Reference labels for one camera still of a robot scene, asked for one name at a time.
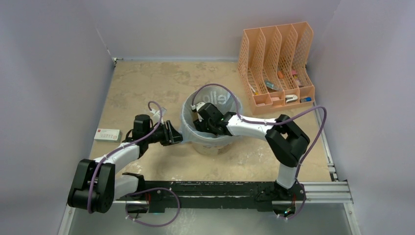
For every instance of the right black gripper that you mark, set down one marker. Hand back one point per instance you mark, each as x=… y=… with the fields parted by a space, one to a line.
x=199 y=125

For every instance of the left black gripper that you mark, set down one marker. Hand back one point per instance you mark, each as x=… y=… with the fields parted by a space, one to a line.
x=175 y=136

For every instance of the blue plastic trash bag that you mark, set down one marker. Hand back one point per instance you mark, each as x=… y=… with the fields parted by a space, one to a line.
x=210 y=111

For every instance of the beige paper trash bin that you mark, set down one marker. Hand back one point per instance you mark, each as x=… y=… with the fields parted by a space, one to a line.
x=207 y=143

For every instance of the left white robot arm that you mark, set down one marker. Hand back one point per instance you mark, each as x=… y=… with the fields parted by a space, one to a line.
x=95 y=185

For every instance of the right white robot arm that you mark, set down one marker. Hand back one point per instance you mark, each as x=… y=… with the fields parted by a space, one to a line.
x=286 y=140

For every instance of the white red small box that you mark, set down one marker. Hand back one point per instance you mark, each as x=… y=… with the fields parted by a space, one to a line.
x=110 y=135

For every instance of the white stapler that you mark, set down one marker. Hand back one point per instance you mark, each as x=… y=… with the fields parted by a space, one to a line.
x=291 y=98

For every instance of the orange file organizer rack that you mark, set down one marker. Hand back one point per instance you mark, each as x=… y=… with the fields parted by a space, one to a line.
x=266 y=50

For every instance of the blue small item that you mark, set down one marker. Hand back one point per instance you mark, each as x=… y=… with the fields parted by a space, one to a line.
x=306 y=99

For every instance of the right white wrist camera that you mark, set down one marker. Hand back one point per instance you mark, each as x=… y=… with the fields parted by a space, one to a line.
x=195 y=108

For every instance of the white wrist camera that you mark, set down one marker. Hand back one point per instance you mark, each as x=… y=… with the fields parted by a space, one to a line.
x=158 y=113
x=195 y=108

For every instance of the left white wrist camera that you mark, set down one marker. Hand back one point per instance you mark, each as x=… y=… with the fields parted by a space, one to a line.
x=158 y=113

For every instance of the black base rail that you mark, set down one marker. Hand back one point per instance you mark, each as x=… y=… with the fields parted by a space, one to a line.
x=161 y=195

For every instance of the aluminium frame rail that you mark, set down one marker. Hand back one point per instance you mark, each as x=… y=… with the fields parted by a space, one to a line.
x=316 y=192

